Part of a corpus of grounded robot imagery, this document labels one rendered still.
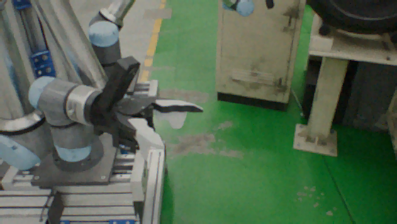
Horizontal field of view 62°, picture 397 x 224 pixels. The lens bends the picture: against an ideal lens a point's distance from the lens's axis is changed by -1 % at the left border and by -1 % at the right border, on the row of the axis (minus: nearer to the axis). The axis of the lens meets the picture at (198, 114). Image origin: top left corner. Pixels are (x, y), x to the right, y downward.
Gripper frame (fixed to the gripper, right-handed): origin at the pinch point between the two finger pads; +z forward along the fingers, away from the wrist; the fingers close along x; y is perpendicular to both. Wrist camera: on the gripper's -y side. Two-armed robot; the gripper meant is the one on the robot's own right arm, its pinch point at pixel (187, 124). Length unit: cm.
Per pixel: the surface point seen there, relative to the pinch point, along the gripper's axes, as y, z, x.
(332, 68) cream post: 31, 19, -147
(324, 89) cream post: 45, 17, -149
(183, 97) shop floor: 84, -85, -173
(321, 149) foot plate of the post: 85, 24, -151
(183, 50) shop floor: 72, -126, -253
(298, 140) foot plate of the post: 85, 9, -155
